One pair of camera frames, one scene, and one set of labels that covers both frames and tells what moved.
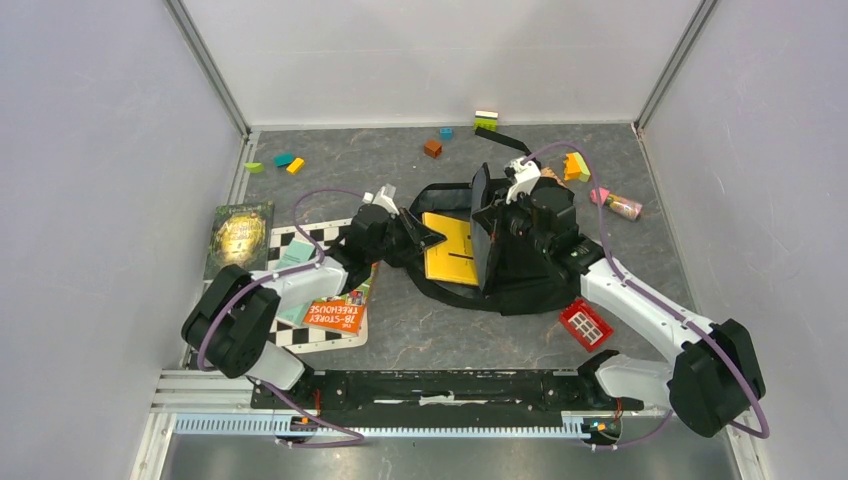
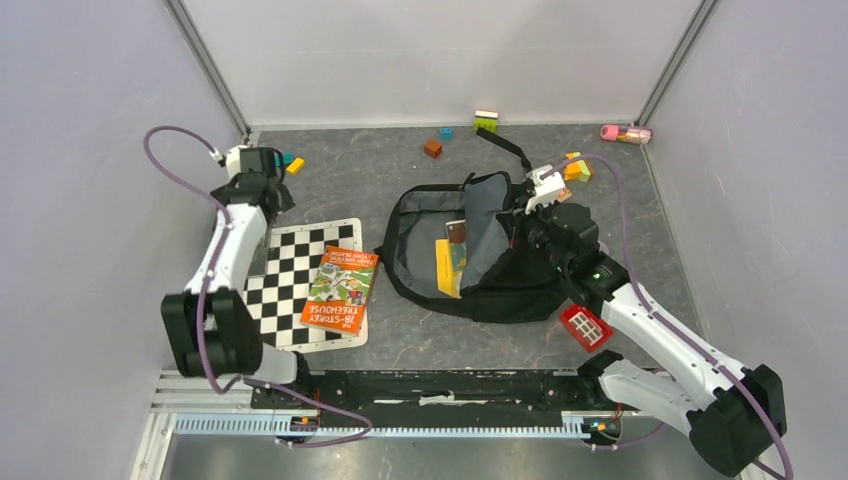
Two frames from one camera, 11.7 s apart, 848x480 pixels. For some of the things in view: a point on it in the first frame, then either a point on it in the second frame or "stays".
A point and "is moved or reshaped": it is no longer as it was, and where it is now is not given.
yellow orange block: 575,167 stays
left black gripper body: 396,240 -> 285,202
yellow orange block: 295,166 stays
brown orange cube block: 433,148 stays
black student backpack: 511,275 is moved or reshaped
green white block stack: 486,120 stays
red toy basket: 590,329 stays
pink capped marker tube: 624,207 -> 624,133
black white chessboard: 322,235 stays
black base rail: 442,397 stays
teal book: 297,253 -> 456,234
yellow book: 450,260 is moved or reshaped
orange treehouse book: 341,313 stays
